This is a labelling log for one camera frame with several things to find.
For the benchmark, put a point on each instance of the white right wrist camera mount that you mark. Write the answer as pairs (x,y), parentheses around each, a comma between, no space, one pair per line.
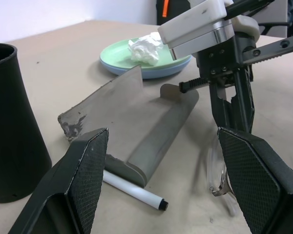
(193,17)

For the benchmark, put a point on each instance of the white crumpled tissue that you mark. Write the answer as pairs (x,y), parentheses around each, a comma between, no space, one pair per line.
(144,51)

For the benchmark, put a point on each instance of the black bag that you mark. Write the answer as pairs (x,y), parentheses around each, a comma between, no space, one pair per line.
(178,12)

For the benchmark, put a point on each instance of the clear frame glasses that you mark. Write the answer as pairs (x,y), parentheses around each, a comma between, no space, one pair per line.
(218,193)

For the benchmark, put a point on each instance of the grey and black office chair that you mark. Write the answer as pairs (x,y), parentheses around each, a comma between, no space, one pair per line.
(273,17)

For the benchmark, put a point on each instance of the grey open glasses case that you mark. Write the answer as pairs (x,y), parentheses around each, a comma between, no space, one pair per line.
(136,109)

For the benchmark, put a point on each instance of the blue plate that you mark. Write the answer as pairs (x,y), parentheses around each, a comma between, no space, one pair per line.
(156,73)

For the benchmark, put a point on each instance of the green plate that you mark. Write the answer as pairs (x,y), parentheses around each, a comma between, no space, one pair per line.
(117,57)

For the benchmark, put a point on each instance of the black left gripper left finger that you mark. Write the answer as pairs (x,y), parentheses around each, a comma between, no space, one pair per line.
(63,185)

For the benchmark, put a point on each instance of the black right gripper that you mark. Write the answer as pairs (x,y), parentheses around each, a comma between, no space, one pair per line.
(217,63)

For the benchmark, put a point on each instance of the black tapered cup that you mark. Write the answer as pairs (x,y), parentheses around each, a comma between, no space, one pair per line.
(12,122)

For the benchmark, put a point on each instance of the white marker with black cap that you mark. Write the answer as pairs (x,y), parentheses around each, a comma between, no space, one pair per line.
(131,189)

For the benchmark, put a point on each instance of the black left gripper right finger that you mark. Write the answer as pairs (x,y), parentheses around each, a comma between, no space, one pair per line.
(258,185)

